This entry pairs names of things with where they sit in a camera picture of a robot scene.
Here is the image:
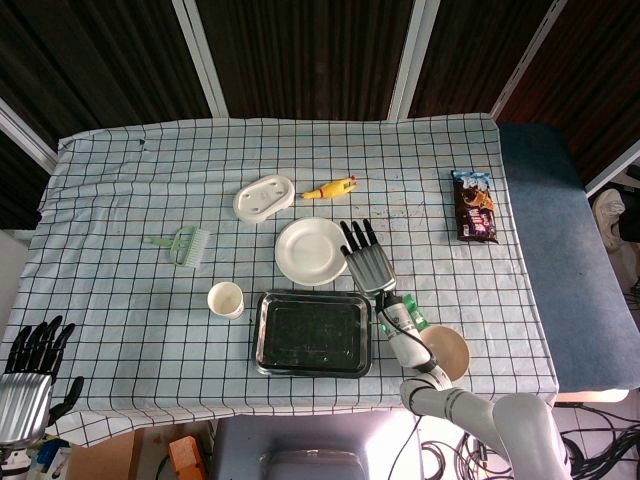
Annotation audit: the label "dark brown snack packet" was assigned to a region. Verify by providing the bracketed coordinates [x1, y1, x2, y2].
[450, 168, 500, 245]

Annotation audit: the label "orange box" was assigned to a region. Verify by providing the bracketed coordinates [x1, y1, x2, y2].
[167, 435, 208, 480]

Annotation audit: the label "green sachet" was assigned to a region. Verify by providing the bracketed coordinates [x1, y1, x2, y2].
[402, 293, 432, 332]

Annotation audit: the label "white paper plate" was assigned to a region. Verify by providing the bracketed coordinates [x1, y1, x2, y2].
[274, 216, 351, 287]

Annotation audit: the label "white oval soap dish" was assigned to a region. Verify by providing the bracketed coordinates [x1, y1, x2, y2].
[232, 173, 295, 225]

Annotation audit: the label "beige bowl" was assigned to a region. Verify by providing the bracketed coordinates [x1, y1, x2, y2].
[421, 324, 471, 382]

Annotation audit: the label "yellow rubber chicken toy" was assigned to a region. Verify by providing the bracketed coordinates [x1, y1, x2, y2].
[299, 174, 359, 203]

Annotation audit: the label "white partition post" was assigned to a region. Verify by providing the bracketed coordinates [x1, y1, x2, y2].
[172, 0, 230, 119]
[584, 149, 640, 197]
[0, 97, 59, 174]
[387, 0, 441, 121]
[489, 0, 569, 119]

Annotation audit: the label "black floor cables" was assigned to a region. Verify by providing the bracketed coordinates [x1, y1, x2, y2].
[419, 404, 640, 480]

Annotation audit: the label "stainless steel tray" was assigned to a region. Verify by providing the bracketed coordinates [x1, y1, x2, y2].
[252, 289, 374, 380]

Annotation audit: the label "green cleaning brush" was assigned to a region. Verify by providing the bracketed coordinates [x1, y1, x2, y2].
[143, 225, 211, 270]

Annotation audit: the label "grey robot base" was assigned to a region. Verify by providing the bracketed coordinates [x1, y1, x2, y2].
[209, 410, 424, 480]

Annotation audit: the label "checked tablecloth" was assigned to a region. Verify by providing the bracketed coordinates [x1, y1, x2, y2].
[0, 113, 560, 449]

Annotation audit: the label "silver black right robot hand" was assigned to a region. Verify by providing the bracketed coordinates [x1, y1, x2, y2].
[339, 218, 398, 301]

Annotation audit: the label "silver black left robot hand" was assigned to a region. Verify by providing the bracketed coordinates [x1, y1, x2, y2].
[0, 314, 85, 446]

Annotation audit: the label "brown cardboard box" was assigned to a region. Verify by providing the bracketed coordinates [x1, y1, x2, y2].
[67, 428, 146, 480]

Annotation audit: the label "white paper cup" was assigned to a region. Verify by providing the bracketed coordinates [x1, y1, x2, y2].
[207, 281, 246, 321]

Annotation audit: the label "white shoe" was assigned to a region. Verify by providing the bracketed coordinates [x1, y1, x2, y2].
[592, 188, 629, 252]

